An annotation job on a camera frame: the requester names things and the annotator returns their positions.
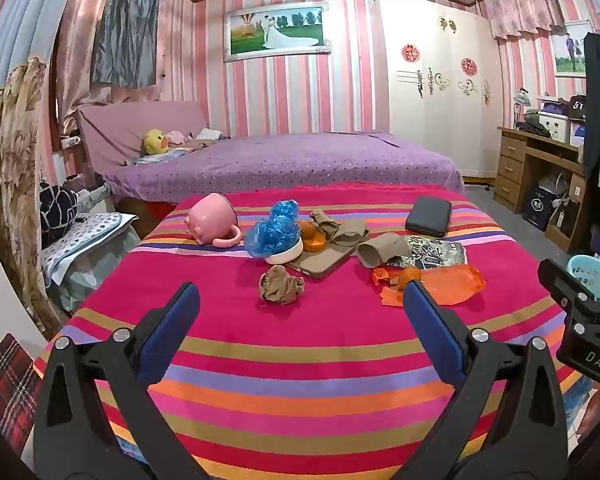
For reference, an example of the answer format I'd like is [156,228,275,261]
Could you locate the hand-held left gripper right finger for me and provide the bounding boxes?
[402,280,571,480]

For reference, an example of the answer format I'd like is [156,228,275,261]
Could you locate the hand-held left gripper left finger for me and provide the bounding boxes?
[32,281,212,480]

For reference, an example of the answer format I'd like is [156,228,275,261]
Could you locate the light blue plastic basket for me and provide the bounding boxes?
[565,255,600,303]

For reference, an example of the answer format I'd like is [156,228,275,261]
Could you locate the orange plastic bag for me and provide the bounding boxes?
[372,265,486,307]

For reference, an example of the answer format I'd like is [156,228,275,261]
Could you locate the black and white snack packet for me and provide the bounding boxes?
[385,235,467,268]

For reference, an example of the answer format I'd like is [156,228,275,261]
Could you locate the brown paper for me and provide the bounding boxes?
[259,265,306,305]
[357,236,412,268]
[310,208,370,247]

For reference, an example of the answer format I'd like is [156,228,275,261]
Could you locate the white round bowl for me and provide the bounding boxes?
[265,240,305,265]

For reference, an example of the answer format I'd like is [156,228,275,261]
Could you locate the blue plastic bag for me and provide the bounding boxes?
[244,200,301,259]

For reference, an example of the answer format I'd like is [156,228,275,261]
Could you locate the blue patterned tablecloth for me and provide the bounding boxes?
[557,372,597,441]

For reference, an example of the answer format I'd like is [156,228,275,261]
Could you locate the black paper bag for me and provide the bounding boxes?
[522,187,551,231]

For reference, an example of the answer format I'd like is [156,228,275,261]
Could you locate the white fan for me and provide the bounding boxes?
[539,174,571,206]

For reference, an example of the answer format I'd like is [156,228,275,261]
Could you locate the black zip case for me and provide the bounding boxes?
[405,196,453,238]

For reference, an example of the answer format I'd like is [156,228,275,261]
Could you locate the pink mug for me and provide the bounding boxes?
[187,193,242,248]

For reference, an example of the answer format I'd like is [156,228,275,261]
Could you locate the wooden desk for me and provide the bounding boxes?
[494,126,588,253]

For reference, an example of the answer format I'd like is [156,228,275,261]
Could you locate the beige phone case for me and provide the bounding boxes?
[286,240,363,279]

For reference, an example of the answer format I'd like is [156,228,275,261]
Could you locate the striped pink blanket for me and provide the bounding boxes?
[32,182,581,480]

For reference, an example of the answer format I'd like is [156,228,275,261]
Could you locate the white storage box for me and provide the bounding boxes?
[538,110,571,142]

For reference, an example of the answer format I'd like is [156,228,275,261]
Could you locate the dark clothes pile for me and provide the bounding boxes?
[524,112,551,138]

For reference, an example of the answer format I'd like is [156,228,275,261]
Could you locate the black and white patterned bag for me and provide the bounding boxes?
[40,185,78,248]

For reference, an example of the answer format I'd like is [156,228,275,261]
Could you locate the red plaid cloth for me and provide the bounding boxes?
[0,332,43,456]

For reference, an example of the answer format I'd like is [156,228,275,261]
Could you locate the desk lamp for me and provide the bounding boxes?
[512,87,531,131]

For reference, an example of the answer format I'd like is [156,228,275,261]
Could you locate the yellow duck plush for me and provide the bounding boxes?
[141,128,170,156]

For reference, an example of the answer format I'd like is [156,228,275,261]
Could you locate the purple dotted bedspread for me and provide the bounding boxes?
[102,131,466,206]

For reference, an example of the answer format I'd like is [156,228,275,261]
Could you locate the pink bed headboard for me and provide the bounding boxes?
[75,100,211,166]

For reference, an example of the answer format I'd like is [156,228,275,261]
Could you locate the white wardrobe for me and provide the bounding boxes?
[370,0,503,178]

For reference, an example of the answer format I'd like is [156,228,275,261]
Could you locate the blue and floral curtain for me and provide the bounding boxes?
[0,0,88,341]

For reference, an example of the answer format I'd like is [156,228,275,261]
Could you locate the pink floral valance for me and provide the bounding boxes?
[484,0,566,41]

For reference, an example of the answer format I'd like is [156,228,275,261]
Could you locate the pink satin curtain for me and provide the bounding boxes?
[55,0,196,136]

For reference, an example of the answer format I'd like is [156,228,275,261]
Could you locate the grey hanging cloth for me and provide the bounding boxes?
[91,0,160,88]

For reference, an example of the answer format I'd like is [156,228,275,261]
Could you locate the framed wedding photo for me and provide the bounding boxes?
[223,2,329,62]

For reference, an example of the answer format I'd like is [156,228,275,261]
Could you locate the wall poster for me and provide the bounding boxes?
[554,20,590,78]

